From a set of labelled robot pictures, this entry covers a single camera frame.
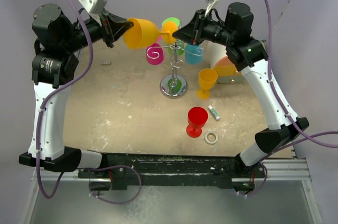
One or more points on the white tape roll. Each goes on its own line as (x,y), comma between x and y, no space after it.
(211,138)

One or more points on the pink plastic wine glass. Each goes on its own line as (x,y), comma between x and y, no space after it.
(154,54)

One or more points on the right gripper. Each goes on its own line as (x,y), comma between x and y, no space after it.
(193,32)

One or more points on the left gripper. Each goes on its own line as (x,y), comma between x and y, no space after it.
(112,27)

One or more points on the small grey metal block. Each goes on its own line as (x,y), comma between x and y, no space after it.
(106,63)

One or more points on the blue plastic wine glass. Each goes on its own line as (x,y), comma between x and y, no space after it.
(193,54)

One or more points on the green plastic wine glass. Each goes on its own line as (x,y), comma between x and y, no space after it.
(171,20)

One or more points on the white green glue stick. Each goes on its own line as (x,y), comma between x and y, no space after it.
(214,113)

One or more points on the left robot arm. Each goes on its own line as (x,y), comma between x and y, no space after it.
(53,69)

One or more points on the orange wine glass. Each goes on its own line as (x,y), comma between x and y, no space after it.
(144,33)
(207,80)

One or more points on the white round drawer box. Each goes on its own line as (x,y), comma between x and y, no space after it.
(219,61)

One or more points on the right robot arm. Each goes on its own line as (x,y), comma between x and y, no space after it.
(251,60)

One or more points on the red plastic wine glass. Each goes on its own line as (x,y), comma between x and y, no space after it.
(197,118)

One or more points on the black base frame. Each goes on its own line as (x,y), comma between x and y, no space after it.
(120,170)

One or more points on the aluminium rail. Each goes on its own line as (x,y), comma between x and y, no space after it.
(287,170)

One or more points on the chrome wine glass rack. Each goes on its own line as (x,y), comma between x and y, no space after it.
(174,85)

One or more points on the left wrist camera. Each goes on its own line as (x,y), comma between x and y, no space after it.
(94,8)

